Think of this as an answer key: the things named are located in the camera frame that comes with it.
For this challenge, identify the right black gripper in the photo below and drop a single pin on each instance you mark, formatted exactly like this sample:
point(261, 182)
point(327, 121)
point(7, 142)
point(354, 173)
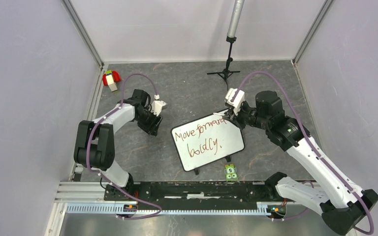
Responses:
point(237, 117)

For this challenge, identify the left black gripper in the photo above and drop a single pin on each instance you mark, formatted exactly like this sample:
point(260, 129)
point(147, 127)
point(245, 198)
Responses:
point(152, 129)

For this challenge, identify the white whiteboard black frame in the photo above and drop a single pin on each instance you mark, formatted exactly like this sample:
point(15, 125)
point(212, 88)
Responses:
point(206, 140)

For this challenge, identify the white marker red cap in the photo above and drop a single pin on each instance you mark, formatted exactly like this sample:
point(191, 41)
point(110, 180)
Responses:
point(222, 114)

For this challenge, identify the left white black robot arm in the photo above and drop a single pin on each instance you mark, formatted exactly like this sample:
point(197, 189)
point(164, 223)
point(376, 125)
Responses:
point(95, 145)

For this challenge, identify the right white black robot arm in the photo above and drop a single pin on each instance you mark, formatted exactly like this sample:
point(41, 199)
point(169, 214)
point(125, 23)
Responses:
point(340, 202)

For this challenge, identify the black tripod stand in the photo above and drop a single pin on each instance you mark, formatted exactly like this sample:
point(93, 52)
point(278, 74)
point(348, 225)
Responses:
point(226, 72)

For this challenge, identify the red multicolour toy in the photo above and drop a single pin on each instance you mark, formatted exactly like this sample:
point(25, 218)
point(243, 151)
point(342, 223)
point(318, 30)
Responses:
point(111, 79)

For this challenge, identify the green toy block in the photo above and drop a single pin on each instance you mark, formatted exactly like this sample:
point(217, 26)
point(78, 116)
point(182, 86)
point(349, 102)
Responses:
point(230, 173)

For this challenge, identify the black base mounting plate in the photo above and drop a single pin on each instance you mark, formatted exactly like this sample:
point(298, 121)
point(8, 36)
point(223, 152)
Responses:
point(202, 195)

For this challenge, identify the grey cylinder on stand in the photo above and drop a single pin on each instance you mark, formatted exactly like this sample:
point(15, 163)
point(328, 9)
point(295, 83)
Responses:
point(235, 18)

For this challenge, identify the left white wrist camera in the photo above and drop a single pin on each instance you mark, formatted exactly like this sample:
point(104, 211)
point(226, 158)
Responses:
point(157, 105)

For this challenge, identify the aluminium frame rail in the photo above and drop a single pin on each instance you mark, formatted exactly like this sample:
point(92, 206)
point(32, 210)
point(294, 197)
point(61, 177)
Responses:
point(96, 208)

